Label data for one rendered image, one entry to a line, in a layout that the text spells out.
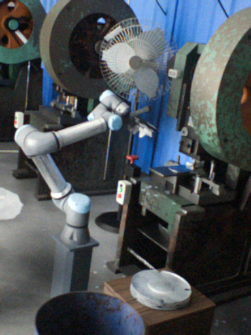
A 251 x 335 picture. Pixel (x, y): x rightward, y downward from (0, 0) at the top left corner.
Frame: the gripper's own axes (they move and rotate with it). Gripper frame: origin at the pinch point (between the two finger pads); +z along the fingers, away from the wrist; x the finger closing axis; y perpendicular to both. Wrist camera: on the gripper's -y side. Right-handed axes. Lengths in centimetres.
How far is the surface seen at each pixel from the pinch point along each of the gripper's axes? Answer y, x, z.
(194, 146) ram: -0.5, -33.7, 16.8
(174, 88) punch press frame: -18.2, -40.1, -14.9
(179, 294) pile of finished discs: 45, 30, 60
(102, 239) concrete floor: 107, -81, 5
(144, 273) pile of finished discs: 54, 20, 42
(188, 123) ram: -7.8, -37.6, 5.3
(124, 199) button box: 52, -32, 4
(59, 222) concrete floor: 125, -87, -30
